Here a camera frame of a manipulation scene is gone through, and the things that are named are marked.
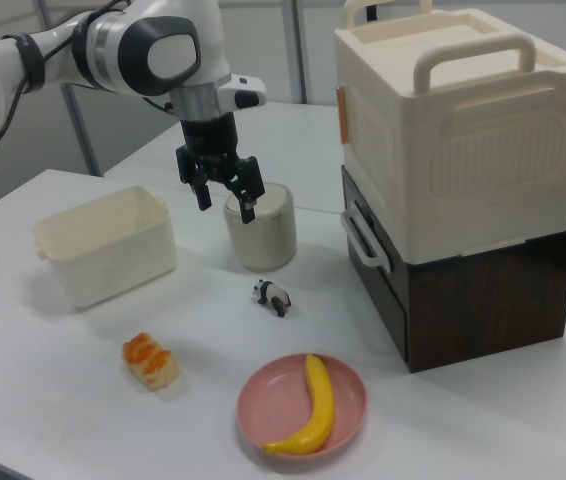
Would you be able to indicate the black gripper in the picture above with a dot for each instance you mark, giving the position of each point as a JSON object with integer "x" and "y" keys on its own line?
{"x": 210, "y": 142}

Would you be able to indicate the cream plastic box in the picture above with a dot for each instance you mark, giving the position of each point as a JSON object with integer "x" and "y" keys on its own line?
{"x": 113, "y": 260}

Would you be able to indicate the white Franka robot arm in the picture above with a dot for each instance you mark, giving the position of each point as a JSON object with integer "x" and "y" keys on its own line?
{"x": 168, "y": 55}

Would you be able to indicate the large cream storage box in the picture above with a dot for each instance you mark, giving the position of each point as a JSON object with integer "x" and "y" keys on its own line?
{"x": 463, "y": 175}

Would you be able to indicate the small cream lidded trash can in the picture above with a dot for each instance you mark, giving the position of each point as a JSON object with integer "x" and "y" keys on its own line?
{"x": 263, "y": 240}

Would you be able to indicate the toy panda figure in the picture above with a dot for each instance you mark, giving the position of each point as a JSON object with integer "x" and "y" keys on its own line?
{"x": 274, "y": 295}

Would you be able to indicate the toy shrimp sushi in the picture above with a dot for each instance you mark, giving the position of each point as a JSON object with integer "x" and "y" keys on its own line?
{"x": 153, "y": 362}

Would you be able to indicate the pink plastic plate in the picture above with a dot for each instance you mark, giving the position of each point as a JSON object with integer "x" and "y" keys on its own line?
{"x": 283, "y": 400}

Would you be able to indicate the small black background object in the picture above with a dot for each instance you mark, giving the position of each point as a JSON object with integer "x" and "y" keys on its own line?
{"x": 370, "y": 11}

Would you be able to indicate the yellow toy banana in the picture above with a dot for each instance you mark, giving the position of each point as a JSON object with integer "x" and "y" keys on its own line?
{"x": 322, "y": 400}

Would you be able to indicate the dark wooden drawer cabinet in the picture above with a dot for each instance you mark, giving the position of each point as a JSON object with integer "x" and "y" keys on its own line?
{"x": 483, "y": 310}

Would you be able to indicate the grey metal post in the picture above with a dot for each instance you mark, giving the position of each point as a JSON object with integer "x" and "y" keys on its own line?
{"x": 84, "y": 137}

